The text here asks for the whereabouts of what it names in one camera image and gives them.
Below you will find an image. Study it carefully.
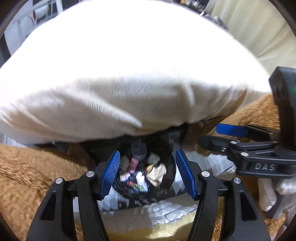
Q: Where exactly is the brown paper bag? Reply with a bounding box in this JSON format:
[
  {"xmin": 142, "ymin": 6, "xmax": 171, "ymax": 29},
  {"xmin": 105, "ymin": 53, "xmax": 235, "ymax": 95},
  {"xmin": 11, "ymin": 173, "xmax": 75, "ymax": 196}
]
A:
[{"xmin": 146, "ymin": 164, "xmax": 167, "ymax": 187}]

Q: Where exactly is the small pink carton box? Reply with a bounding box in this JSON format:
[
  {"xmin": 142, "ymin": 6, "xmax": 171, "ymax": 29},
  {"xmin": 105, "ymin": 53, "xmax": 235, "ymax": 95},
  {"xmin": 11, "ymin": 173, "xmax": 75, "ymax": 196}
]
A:
[{"xmin": 127, "ymin": 158, "xmax": 139, "ymax": 174}]

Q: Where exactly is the white blue printed packet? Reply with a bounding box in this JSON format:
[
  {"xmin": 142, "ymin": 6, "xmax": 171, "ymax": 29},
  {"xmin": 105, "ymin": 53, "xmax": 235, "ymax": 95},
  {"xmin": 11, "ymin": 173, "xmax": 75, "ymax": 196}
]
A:
[{"xmin": 136, "ymin": 172, "xmax": 148, "ymax": 192}]

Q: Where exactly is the colourful snack wrapper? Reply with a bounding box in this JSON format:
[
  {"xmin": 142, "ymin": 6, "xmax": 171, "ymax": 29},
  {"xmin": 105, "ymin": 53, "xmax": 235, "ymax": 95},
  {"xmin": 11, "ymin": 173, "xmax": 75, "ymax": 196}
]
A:
[{"xmin": 127, "ymin": 181, "xmax": 142, "ymax": 192}]

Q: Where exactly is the black-lined trash bin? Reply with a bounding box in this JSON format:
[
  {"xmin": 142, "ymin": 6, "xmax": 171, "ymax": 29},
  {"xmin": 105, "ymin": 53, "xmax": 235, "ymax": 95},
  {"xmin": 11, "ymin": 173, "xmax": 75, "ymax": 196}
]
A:
[{"xmin": 112, "ymin": 136, "xmax": 176, "ymax": 202}]

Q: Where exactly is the right hand white knit glove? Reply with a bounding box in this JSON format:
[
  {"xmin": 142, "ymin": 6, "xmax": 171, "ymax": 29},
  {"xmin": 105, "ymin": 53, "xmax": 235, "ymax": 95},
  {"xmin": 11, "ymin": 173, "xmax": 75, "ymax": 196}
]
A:
[{"xmin": 258, "ymin": 177, "xmax": 295, "ymax": 211}]

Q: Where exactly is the brown fluffy rug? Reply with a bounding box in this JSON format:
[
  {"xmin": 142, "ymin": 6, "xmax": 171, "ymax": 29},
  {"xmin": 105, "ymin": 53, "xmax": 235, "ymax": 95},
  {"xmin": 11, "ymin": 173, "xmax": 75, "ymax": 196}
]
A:
[{"xmin": 0, "ymin": 93, "xmax": 296, "ymax": 241}]

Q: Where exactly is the cream window curtain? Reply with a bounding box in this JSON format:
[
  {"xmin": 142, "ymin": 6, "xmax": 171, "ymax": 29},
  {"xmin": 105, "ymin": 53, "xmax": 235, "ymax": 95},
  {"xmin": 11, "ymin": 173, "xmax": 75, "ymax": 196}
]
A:
[{"xmin": 206, "ymin": 0, "xmax": 295, "ymax": 73}]

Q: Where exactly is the beige plush bed blanket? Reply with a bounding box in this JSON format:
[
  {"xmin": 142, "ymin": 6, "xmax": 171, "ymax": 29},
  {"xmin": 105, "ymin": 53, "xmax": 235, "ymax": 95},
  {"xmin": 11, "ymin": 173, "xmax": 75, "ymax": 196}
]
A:
[{"xmin": 1, "ymin": 1, "xmax": 270, "ymax": 144}]

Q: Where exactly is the pile of clothes by bed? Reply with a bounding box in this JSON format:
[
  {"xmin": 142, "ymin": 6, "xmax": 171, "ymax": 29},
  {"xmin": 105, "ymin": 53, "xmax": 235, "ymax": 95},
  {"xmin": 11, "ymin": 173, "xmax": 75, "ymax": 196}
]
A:
[{"xmin": 203, "ymin": 14, "xmax": 228, "ymax": 31}]

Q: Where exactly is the white metal side table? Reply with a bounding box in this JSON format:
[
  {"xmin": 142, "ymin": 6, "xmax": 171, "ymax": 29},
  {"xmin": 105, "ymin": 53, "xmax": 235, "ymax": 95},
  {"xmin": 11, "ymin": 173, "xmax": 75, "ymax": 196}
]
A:
[{"xmin": 30, "ymin": 0, "xmax": 64, "ymax": 25}]

